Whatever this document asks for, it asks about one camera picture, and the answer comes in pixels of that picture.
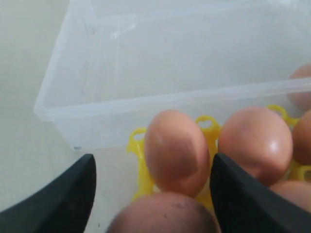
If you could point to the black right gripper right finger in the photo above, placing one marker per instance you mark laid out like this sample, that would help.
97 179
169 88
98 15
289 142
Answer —
243 205

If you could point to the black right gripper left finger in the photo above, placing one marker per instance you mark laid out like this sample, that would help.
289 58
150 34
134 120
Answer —
62 206

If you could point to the brown egg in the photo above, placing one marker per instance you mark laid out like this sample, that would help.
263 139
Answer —
301 134
164 213
296 192
258 140

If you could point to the brown egg top back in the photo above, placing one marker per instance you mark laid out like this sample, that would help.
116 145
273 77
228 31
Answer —
164 213

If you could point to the brown egg front corner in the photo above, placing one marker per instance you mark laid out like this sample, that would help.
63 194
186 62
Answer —
176 153

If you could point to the yellow plastic egg tray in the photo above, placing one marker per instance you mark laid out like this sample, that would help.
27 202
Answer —
146 185

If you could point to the brown egg edge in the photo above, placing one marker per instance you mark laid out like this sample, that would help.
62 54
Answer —
301 100

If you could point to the clear plastic storage box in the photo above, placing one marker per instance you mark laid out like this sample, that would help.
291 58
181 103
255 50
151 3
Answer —
117 63

